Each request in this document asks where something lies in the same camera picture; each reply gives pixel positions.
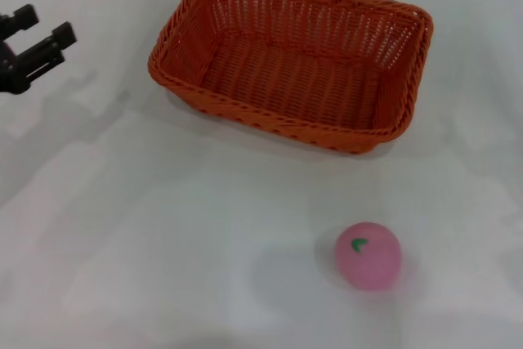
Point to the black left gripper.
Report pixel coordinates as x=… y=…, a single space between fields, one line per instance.
x=11 y=73

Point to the orange woven plastic basket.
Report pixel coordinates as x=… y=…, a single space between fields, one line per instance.
x=294 y=75

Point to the pink toy peach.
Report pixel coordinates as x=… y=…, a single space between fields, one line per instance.
x=367 y=261

